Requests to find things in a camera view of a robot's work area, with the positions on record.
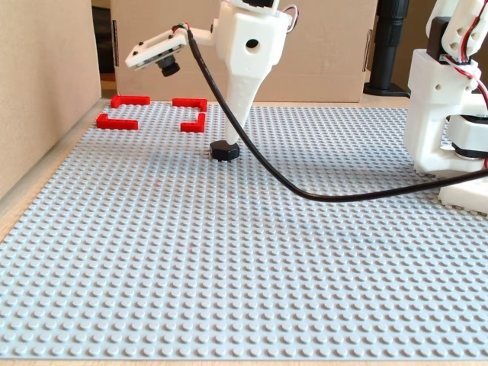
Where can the grey Lego baseplate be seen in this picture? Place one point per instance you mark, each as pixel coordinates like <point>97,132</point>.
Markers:
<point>190,267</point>

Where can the red L-shaped Lego bracket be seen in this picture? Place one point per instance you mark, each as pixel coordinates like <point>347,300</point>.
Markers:
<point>188,102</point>
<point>192,127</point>
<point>131,100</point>
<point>118,124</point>

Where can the white mounted wrist camera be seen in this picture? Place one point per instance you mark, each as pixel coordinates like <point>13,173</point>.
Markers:
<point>156,49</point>

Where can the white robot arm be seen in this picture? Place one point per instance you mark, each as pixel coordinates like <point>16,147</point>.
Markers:
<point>427,95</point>

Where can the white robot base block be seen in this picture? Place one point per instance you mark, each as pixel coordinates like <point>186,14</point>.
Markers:
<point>463,196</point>

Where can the plain cardboard side panel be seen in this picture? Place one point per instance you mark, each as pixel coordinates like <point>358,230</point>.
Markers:
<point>42,84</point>

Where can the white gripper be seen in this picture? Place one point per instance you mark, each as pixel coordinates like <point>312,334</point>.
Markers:
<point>249,53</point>

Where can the black pole stand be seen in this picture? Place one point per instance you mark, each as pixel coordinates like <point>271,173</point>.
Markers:
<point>389,38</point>

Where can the brown cardboard background box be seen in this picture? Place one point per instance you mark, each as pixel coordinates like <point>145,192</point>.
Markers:
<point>417,23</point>

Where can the black octagonal Lego piece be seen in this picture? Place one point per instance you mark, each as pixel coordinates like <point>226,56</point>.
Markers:
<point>225,151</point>

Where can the wide cardboard box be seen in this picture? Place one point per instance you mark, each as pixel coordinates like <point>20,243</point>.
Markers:
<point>324,57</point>

